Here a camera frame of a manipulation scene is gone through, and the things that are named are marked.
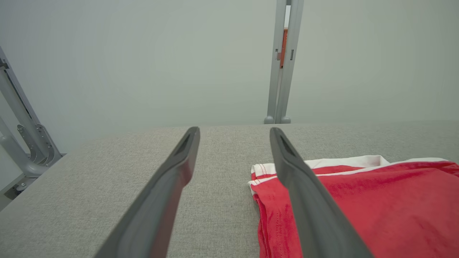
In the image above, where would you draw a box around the red white basketball jersey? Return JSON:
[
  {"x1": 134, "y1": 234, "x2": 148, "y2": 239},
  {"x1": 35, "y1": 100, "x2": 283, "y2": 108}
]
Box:
[{"x1": 247, "y1": 155, "x2": 459, "y2": 258}]

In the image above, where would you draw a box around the grey metal support bracket frame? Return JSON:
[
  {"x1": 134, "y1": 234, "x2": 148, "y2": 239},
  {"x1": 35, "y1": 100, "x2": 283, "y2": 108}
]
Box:
[{"x1": 0, "y1": 47, "x2": 66, "y2": 201}]

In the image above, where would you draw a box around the orange object behind posts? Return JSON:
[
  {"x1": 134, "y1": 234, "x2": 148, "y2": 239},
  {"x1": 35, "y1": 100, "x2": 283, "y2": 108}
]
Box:
[{"x1": 280, "y1": 29, "x2": 288, "y2": 68}]

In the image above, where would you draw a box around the grey metal partition post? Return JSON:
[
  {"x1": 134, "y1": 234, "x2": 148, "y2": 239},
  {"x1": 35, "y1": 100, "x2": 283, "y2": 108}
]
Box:
[
  {"x1": 264, "y1": 0, "x2": 287, "y2": 124},
  {"x1": 276, "y1": 0, "x2": 304, "y2": 124}
]

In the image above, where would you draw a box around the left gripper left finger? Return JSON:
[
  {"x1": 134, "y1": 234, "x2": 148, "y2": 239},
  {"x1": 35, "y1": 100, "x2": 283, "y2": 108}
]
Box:
[{"x1": 94, "y1": 126, "x2": 200, "y2": 258}]

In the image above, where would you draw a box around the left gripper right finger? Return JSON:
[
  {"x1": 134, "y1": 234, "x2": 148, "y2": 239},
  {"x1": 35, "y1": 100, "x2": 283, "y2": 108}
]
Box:
[{"x1": 270, "y1": 127, "x2": 373, "y2": 258}]

